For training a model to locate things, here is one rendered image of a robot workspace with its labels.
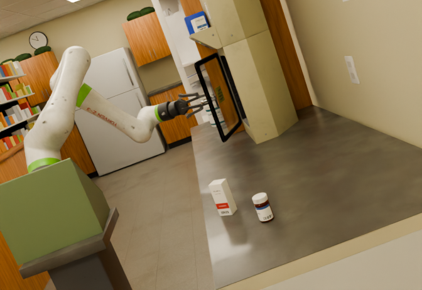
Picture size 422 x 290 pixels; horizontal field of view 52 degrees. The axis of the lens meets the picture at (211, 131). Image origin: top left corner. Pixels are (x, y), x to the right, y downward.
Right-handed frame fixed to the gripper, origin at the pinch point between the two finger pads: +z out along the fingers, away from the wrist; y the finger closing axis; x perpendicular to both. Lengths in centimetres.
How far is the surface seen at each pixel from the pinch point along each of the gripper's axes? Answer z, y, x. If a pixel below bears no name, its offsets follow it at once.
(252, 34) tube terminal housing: 30.9, 21.8, 2.9
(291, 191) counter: 46, -26, -67
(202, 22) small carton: 12.4, 34.1, -3.8
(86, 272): -36, -38, -78
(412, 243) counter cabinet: 78, -33, -94
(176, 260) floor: -97, -120, 61
